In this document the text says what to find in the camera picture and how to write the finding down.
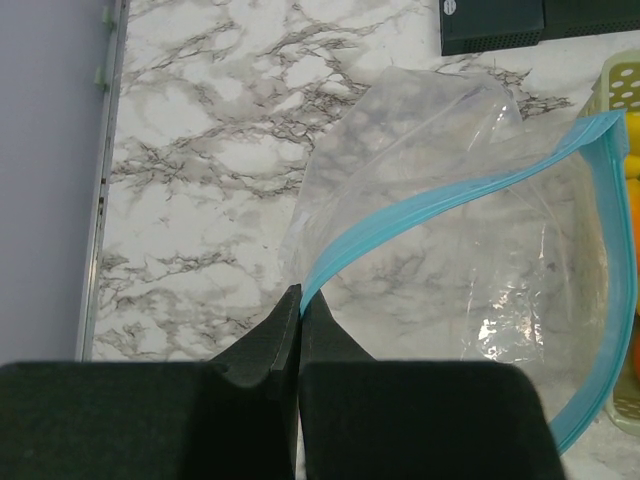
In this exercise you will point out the yellow orange mango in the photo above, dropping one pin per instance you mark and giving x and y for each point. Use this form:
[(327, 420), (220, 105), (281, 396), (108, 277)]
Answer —
[(633, 194)]

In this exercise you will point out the yellow banana bunch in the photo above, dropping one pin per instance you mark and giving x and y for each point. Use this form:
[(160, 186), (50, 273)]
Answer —
[(632, 161)]

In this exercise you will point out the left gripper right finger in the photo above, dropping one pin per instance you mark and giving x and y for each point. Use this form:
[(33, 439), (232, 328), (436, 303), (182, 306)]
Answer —
[(364, 418)]

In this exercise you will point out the clear zip top bag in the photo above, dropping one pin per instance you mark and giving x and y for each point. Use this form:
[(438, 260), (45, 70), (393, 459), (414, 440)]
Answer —
[(440, 225)]

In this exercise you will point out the black flat box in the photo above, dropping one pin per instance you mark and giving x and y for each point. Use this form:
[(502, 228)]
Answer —
[(474, 26)]

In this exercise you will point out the pale green plastic basket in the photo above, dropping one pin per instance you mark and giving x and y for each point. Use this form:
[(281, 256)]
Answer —
[(618, 88)]

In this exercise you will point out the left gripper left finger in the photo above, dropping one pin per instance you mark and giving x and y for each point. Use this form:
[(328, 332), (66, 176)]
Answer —
[(231, 417)]

